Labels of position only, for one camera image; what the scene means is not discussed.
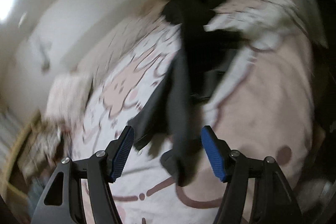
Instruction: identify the dark grey garment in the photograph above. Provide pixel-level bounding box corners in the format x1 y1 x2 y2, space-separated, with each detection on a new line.
128 0 242 186

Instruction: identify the pink cartoon bear bedsheet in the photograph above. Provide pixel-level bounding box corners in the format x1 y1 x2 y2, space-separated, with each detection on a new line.
71 0 316 224

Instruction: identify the fluffy white pillow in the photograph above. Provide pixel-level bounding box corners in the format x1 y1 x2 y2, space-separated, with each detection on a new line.
45 73 93 128

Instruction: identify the beige textured blanket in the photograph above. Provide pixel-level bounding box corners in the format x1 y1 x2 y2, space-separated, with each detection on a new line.
76 1 165 78

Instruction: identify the white fluffy garment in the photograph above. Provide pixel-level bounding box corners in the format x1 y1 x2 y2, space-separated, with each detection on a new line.
205 0 305 51

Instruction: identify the wooden wardrobe frame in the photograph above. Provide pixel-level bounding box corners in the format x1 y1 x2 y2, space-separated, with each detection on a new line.
1 110 41 217

